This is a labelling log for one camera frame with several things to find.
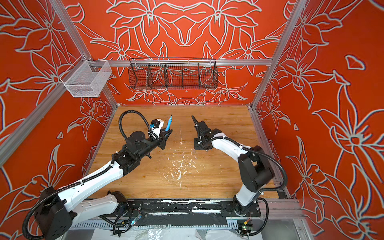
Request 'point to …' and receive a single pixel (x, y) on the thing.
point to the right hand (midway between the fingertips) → (195, 145)
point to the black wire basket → (168, 73)
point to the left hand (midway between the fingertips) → (169, 128)
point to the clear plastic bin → (86, 78)
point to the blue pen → (169, 123)
